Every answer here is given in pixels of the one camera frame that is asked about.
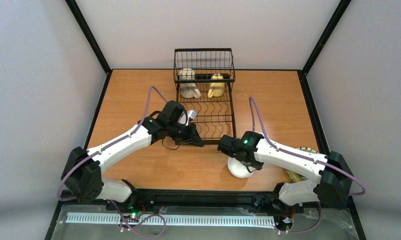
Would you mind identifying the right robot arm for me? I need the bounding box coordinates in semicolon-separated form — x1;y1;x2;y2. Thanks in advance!
217;131;354;209

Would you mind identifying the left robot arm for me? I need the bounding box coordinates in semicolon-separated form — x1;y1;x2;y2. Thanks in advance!
61;100;205;204

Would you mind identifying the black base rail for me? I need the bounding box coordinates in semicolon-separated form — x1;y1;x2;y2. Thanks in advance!
59;187;355;213

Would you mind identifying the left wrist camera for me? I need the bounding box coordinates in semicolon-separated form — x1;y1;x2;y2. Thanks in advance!
184;110;197;126

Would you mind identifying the black enclosure frame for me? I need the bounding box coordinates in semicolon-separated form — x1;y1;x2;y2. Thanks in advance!
59;0;366;240

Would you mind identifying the white floral mug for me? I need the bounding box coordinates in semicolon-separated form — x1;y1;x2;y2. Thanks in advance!
178;68;201;99

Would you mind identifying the white slotted cable duct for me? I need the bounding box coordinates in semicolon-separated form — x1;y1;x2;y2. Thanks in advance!
65;212;275;228

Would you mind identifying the green striped plate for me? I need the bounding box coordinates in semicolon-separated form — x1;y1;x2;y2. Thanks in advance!
284;146;319;184

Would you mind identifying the black wire dish rack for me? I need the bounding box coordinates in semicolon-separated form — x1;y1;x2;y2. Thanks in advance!
173;47;236;145

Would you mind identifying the yellow mug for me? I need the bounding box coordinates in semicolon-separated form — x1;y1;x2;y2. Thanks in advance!
207;73;226;98

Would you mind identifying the white bowl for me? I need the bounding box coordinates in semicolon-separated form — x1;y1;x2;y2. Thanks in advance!
227;157;253;179

